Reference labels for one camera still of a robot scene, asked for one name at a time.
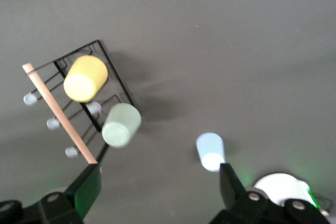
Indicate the pale green plastic cup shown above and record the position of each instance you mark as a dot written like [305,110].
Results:
[120,127]

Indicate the yellow plastic cup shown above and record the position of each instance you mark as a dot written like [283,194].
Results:
[85,79]

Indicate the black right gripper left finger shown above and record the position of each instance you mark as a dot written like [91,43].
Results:
[84,190]

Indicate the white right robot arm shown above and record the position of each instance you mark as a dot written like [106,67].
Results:
[283,187]

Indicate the light blue plastic cup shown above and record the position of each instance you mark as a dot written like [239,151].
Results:
[210,150]

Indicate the dark grey table cloth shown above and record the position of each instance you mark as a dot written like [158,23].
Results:
[223,64]

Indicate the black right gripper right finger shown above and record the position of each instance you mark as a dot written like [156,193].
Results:
[233,190]

